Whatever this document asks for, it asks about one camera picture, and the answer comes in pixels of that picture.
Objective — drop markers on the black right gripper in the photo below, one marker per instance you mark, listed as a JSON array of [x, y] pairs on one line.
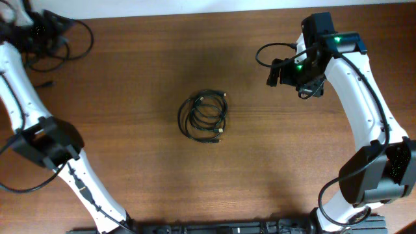
[[312, 88]]

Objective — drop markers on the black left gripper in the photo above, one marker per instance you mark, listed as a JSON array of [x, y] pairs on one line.
[[47, 32]]

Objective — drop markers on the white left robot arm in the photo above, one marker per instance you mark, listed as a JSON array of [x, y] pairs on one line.
[[47, 141]]

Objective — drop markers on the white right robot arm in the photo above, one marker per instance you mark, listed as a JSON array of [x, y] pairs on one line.
[[382, 169]]

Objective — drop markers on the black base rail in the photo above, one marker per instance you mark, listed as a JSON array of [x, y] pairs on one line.
[[224, 227]]

